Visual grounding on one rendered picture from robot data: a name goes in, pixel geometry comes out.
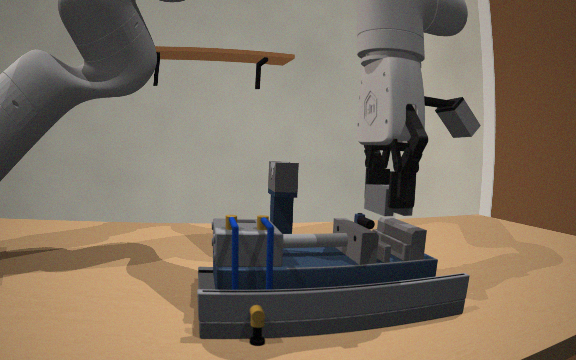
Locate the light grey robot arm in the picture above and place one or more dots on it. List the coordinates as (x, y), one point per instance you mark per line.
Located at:
(120, 57)

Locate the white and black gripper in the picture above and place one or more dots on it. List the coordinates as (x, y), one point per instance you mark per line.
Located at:
(392, 118)

